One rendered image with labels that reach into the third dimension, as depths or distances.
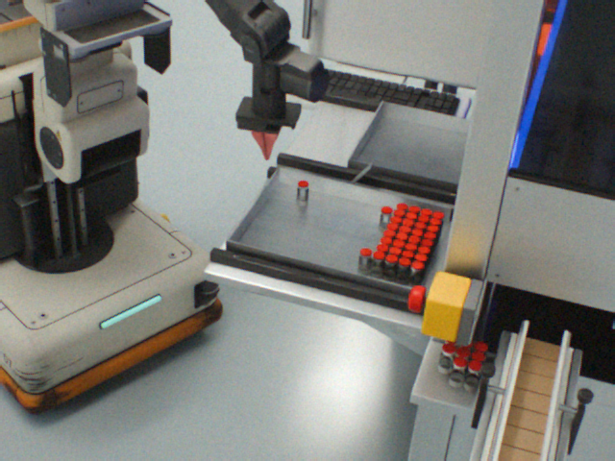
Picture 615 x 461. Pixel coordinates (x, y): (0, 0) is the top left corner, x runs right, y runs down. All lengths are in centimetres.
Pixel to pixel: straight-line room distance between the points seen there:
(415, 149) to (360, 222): 30
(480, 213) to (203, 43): 315
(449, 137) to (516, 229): 70
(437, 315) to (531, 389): 17
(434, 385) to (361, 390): 123
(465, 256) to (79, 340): 129
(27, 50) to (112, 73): 31
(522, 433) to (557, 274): 24
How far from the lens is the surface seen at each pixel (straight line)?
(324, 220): 180
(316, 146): 202
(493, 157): 138
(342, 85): 237
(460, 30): 242
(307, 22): 245
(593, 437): 168
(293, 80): 156
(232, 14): 154
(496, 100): 134
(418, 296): 145
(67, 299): 257
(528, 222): 143
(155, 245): 273
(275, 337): 285
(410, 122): 214
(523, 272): 148
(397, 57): 248
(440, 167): 200
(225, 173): 354
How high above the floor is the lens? 193
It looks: 37 degrees down
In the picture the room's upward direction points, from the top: 4 degrees clockwise
